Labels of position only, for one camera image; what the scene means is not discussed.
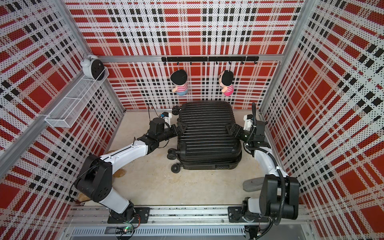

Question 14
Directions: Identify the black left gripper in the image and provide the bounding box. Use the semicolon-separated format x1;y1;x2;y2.
158;122;189;143

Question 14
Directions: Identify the black ribbed hard suitcase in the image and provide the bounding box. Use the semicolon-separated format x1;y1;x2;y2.
167;101;242;174

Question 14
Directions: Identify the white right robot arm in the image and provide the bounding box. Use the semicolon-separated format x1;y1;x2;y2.
226;119;300;225

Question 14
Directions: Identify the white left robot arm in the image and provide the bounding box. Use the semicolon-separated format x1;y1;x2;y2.
73;118;188;223

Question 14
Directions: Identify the doll with blue shorts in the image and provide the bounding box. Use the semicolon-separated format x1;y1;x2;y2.
170;70;188;96

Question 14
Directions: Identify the doll with pink skirt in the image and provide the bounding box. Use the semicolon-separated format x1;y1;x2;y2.
219;70;234;97

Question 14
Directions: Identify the grey oval floor pad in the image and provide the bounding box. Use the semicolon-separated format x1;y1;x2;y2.
243;177;264;193

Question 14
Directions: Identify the white alarm clock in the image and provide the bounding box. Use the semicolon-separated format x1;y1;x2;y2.
80;55;105;81

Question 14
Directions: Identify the green circuit board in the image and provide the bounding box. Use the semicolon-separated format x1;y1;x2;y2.
115;223;136;236

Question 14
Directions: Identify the brown teddy bear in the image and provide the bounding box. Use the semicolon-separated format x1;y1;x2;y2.
74;151;126;204

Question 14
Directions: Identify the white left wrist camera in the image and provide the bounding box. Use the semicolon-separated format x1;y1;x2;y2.
160;112;173;125

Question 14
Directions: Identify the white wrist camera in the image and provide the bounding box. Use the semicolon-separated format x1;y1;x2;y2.
244;114;254;131
160;112;173;125

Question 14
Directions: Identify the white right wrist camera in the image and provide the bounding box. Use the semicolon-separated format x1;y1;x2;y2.
244;114;254;131

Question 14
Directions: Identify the black wall hook rail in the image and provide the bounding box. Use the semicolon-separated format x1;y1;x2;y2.
161;56;260;63

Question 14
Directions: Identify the white wire mesh shelf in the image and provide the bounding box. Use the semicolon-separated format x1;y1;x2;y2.
45;68;109;128

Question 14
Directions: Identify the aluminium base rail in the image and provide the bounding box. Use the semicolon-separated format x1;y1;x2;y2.
68;204;313;238

